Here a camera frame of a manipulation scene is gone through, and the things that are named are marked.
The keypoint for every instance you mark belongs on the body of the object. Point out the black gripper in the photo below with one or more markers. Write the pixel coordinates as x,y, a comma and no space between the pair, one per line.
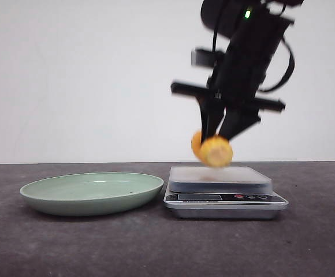
238,74

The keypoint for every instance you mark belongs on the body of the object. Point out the yellow corn cob piece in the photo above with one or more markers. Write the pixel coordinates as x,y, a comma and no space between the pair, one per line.
215,151

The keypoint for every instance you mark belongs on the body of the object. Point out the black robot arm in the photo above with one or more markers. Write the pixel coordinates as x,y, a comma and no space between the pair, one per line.
222,17

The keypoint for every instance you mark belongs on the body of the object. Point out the silver digital kitchen scale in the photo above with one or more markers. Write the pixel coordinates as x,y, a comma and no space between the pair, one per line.
234,192

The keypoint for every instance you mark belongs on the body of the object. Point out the green oval plate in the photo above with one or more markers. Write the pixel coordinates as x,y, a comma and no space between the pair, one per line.
91,194

